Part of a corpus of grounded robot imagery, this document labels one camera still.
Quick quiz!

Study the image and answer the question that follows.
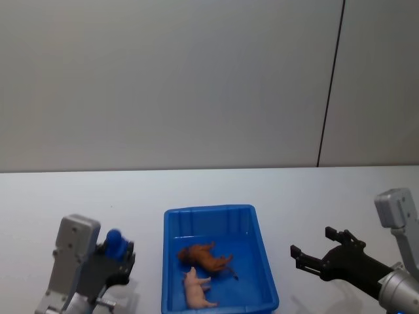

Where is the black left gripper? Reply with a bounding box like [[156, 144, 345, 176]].
[[75, 240, 137, 301]]

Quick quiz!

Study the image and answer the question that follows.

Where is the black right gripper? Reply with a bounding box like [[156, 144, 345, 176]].
[[289, 226, 394, 300]]

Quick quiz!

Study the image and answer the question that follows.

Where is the blue toy figure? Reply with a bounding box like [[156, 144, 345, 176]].
[[104, 228, 132, 263]]

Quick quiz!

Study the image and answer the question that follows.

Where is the pink toy pig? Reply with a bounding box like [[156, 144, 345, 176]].
[[181, 266, 219, 309]]

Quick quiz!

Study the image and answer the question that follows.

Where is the brown toy lion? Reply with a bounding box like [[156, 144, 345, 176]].
[[177, 241, 240, 283]]

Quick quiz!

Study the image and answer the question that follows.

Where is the blue plastic bin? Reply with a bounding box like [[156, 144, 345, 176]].
[[161, 204, 280, 313]]

